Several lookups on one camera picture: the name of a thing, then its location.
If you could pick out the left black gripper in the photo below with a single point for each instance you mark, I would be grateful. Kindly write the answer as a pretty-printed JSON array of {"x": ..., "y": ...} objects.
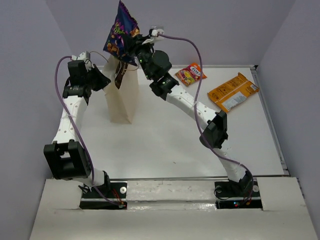
[{"x": 103, "y": 80}]

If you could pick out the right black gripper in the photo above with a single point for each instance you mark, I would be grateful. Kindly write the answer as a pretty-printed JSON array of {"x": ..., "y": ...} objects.
[{"x": 133, "y": 44}]

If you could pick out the purple snack bag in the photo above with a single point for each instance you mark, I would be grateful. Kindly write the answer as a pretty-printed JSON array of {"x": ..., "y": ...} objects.
[{"x": 125, "y": 26}]

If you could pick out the brown Kettle chips bag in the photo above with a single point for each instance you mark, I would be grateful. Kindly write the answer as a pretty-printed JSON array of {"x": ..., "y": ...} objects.
[{"x": 119, "y": 73}]

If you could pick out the beige paper bag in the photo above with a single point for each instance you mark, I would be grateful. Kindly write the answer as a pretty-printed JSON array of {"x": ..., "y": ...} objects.
[{"x": 121, "y": 103}]

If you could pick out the orange snack bar packet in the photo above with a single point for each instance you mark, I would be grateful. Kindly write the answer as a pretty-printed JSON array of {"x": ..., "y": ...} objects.
[{"x": 233, "y": 92}]

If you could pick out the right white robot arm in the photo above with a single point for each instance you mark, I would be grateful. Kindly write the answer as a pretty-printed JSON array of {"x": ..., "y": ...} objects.
[{"x": 212, "y": 125}]

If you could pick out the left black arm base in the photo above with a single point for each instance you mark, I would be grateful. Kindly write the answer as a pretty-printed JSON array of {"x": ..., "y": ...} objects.
[{"x": 113, "y": 199}]

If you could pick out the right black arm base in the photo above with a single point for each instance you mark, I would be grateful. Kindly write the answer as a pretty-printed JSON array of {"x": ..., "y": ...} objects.
[{"x": 226, "y": 198}]

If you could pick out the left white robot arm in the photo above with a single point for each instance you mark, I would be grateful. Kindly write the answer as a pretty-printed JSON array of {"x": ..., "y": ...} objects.
[{"x": 67, "y": 156}]

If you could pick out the orange red candy packet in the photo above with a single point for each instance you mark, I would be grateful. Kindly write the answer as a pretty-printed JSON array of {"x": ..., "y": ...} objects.
[{"x": 190, "y": 74}]

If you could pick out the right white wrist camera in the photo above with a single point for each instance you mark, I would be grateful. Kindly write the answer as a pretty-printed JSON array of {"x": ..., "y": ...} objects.
[{"x": 155, "y": 34}]

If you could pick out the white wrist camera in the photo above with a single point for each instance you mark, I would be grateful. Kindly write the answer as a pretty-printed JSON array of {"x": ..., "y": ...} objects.
[
  {"x": 155, "y": 34},
  {"x": 84, "y": 56}
]

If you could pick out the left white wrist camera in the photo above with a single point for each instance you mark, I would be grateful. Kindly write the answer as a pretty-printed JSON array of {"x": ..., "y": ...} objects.
[{"x": 84, "y": 56}]

